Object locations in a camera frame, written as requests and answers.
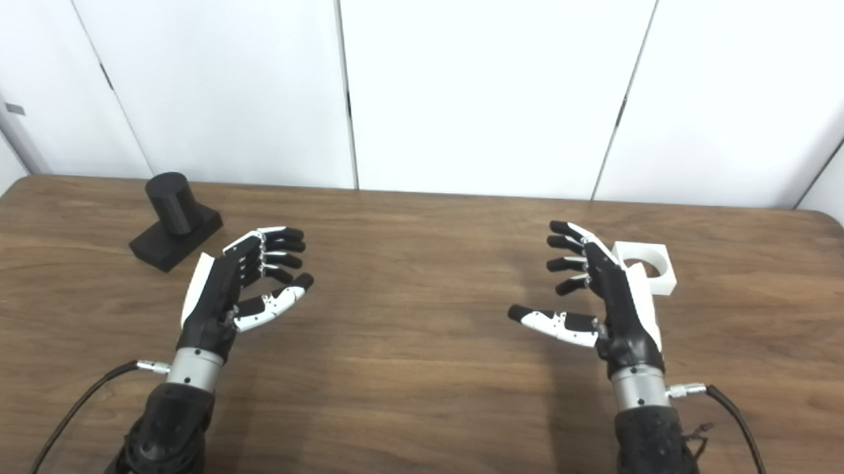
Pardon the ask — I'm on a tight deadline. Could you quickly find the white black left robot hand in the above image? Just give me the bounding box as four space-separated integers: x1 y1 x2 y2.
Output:
176 222 317 366

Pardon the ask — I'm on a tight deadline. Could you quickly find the gray wall corner post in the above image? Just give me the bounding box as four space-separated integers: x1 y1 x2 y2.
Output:
0 60 55 176

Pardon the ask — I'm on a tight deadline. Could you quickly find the black peg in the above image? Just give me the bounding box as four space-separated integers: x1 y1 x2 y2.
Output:
128 170 225 275

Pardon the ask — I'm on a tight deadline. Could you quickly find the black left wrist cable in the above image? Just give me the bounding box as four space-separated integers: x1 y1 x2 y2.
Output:
29 355 173 474

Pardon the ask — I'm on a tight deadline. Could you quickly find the white square piece with hole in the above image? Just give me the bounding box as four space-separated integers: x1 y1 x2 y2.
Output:
610 241 677 297

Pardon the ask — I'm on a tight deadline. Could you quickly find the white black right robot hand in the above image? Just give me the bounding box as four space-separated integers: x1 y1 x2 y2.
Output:
506 219 671 378

